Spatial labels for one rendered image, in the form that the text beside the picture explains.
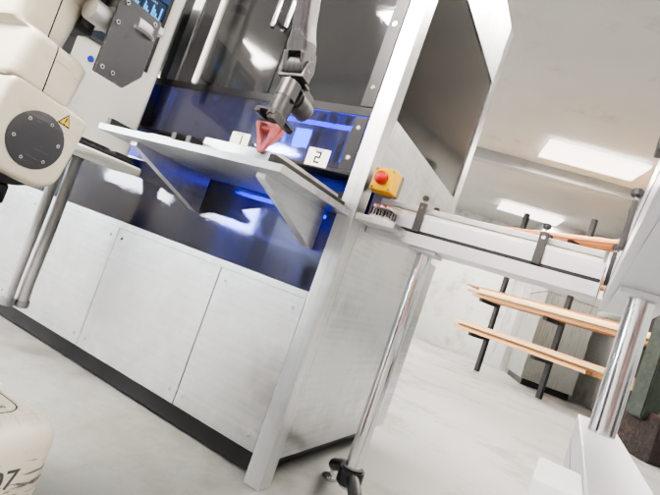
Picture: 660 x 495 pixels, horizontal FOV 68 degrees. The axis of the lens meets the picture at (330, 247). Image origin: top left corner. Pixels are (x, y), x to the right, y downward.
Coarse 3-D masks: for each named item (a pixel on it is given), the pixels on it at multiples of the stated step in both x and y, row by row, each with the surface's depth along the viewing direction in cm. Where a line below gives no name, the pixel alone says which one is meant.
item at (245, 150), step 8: (208, 144) 132; (216, 144) 131; (224, 144) 130; (232, 144) 128; (240, 144) 127; (232, 152) 128; (240, 152) 127; (248, 152) 125; (256, 152) 124; (264, 152) 123; (272, 152) 122; (288, 160) 124; (312, 176) 136; (320, 184) 140
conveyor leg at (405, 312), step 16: (416, 256) 153; (432, 256) 151; (416, 272) 151; (416, 288) 151; (400, 304) 152; (400, 320) 151; (400, 336) 150; (384, 352) 151; (400, 352) 151; (384, 368) 150; (384, 384) 149; (368, 400) 150; (368, 416) 149; (368, 432) 148; (352, 448) 150; (352, 464) 148
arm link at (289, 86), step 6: (282, 78) 125; (288, 78) 124; (282, 84) 124; (288, 84) 124; (294, 84) 124; (300, 84) 125; (276, 90) 124; (282, 90) 123; (288, 90) 123; (294, 90) 124; (300, 90) 126; (288, 96) 124; (294, 96) 125; (300, 96) 129; (294, 102) 125
